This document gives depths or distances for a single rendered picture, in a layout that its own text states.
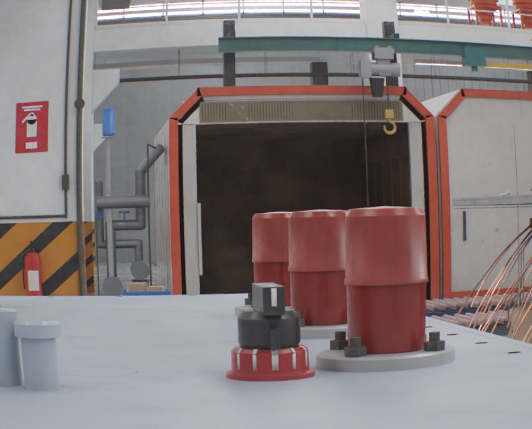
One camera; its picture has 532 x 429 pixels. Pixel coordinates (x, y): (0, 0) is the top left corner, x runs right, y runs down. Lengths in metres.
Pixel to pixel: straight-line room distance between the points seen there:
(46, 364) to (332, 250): 0.53
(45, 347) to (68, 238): 10.70
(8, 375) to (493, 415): 0.40
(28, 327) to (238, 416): 0.20
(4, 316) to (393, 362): 0.33
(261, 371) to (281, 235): 0.72
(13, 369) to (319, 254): 0.52
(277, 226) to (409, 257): 0.66
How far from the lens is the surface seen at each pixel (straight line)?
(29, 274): 11.54
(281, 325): 1.05
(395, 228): 1.10
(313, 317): 1.43
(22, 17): 11.85
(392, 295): 1.10
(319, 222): 1.42
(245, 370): 1.05
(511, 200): 4.05
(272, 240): 1.75
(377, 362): 1.08
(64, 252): 11.67
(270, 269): 1.75
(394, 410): 0.85
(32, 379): 0.98
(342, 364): 1.09
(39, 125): 11.70
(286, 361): 1.05
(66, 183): 11.61
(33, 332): 0.97
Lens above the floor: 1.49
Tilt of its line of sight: level
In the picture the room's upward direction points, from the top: 2 degrees counter-clockwise
